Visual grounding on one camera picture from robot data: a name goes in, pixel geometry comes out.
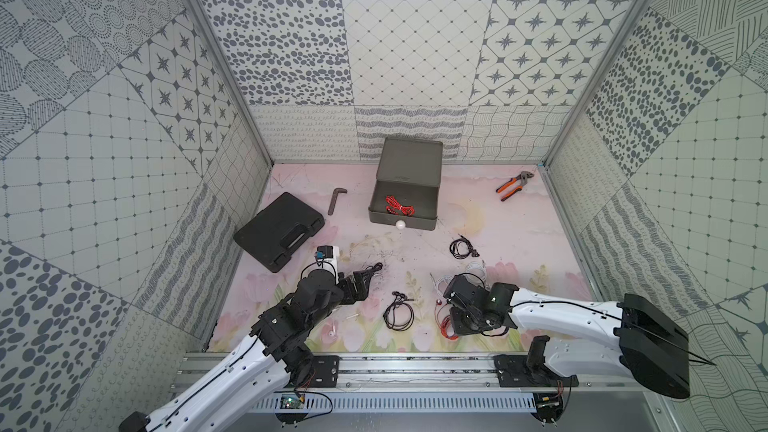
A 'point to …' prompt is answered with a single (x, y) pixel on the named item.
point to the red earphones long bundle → (443, 325)
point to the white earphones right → (477, 272)
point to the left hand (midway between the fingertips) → (358, 269)
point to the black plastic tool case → (274, 233)
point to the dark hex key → (333, 199)
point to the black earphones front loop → (400, 314)
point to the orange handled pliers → (524, 176)
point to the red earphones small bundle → (393, 206)
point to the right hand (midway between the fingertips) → (460, 328)
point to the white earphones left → (332, 333)
